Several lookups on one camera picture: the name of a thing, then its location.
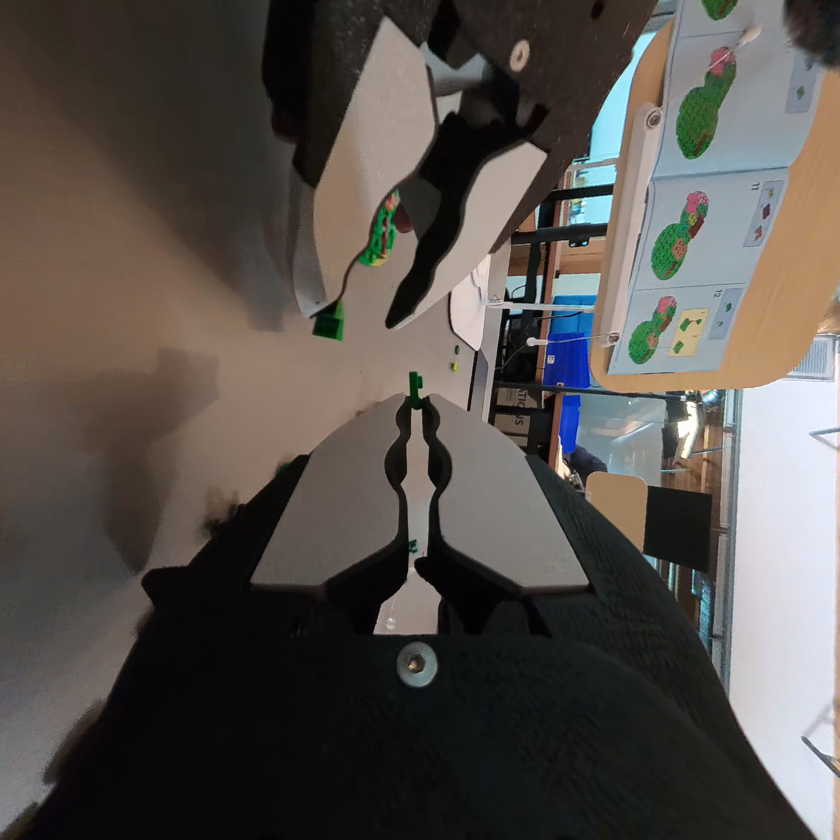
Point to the small green lego plate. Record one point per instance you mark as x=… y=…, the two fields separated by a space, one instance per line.
x=415 y=390

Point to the green lego plate build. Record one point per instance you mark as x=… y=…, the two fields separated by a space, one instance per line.
x=380 y=236

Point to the lego instruction booklet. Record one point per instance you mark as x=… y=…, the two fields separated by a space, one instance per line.
x=722 y=262

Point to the black panel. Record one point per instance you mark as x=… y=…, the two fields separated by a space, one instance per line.
x=676 y=528

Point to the small wooden board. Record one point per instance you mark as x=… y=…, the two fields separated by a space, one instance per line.
x=613 y=505

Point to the blue storage crates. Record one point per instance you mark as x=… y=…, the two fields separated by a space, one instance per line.
x=568 y=367

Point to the white air vent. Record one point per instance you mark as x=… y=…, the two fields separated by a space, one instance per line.
x=814 y=358

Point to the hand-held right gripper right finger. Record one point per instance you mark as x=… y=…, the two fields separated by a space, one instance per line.
x=512 y=518

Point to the cardboard box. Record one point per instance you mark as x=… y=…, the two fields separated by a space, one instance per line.
x=512 y=407

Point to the white booklet holder bar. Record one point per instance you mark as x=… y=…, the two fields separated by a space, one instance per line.
x=630 y=197

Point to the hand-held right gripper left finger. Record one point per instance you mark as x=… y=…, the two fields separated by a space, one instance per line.
x=328 y=512

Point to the small green lego brick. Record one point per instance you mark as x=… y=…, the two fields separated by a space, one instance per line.
x=328 y=321

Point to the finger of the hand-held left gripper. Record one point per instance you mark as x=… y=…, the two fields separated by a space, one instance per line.
x=499 y=190
x=374 y=118

